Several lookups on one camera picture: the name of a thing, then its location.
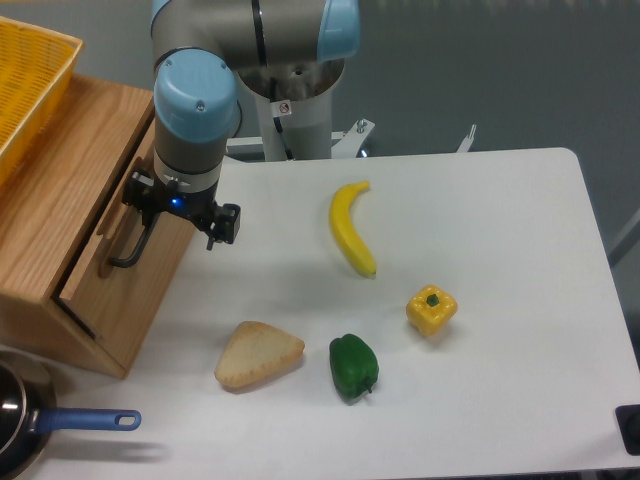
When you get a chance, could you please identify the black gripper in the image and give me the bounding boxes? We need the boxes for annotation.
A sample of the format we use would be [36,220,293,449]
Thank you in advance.
[122,169,241,251]

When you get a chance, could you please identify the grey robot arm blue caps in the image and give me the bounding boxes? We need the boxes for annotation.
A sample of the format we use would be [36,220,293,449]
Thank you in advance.
[120,1,361,267]

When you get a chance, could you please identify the wooden drawer cabinet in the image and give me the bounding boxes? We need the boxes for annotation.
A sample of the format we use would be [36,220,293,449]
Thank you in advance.
[0,73,166,380]

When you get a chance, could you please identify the yellow banana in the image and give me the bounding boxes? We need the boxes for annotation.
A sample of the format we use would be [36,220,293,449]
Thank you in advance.
[328,180,377,278]

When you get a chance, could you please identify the triangular bread slice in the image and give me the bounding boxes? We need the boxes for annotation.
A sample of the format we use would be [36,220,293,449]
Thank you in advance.
[214,321,305,390]

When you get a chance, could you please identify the yellow plastic basket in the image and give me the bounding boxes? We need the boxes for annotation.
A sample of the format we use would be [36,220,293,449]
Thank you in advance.
[1,17,84,183]

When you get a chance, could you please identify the green bell pepper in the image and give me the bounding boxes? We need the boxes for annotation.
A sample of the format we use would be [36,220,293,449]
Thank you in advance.
[329,333,379,404]

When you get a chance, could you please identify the yellow bell pepper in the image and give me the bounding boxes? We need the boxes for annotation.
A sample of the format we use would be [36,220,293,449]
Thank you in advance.
[405,284,458,337]

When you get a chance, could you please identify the black object at table edge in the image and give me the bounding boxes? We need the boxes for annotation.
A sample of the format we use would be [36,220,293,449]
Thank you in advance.
[615,404,640,456]

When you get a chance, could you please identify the white metal base frame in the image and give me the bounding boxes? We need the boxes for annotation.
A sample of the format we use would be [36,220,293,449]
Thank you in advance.
[222,118,479,164]

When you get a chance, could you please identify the black pan blue handle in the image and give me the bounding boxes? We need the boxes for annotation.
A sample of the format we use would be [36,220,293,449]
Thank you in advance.
[1,351,142,479]

